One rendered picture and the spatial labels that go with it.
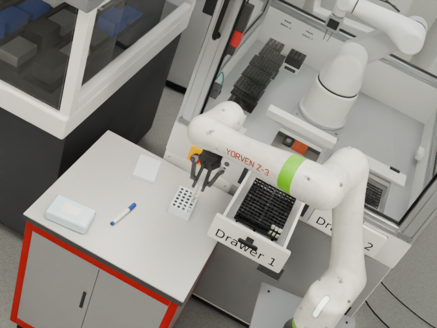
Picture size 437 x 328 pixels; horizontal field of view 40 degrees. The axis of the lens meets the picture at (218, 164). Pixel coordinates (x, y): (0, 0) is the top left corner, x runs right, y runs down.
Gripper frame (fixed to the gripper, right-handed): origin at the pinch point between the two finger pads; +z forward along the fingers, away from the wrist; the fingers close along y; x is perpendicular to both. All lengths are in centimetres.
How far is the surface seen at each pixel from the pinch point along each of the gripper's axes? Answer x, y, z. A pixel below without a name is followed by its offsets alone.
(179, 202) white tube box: 1.3, 4.2, 9.0
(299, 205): -19.4, -38.7, 3.3
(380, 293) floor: -81, -114, 88
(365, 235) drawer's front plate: -14, -66, -1
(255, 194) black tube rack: -8.7, -20.6, -1.8
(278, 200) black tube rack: -11.0, -29.5, -1.8
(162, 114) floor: -147, 46, 88
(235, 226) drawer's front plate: 14.1, -17.5, -4.2
